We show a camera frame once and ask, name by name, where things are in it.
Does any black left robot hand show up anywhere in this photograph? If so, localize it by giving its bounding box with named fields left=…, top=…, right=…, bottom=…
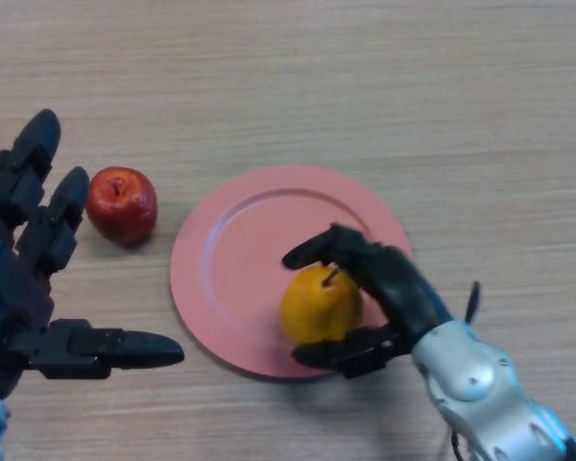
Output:
left=0, top=109, right=186, bottom=400

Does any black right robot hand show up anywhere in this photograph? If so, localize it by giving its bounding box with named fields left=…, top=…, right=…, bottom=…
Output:
left=281, top=222, right=457, bottom=380

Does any yellow pear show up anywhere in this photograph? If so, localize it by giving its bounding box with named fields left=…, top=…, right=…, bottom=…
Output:
left=280, top=266, right=365, bottom=345

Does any red apple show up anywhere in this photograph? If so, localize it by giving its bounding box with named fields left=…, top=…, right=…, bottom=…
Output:
left=85, top=166, right=158, bottom=248

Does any pink round plate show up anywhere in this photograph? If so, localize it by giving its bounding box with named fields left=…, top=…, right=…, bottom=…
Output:
left=169, top=165, right=413, bottom=383

